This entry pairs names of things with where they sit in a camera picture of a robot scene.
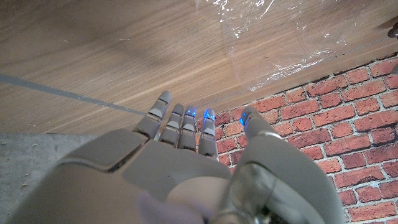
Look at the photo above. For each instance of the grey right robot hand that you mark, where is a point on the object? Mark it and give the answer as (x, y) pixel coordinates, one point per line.
(155, 180)

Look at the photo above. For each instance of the clear plastic wrap sheet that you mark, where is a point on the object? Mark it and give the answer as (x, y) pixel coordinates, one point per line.
(280, 40)

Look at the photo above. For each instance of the red brick print backdrop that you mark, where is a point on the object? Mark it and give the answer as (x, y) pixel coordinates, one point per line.
(342, 130)

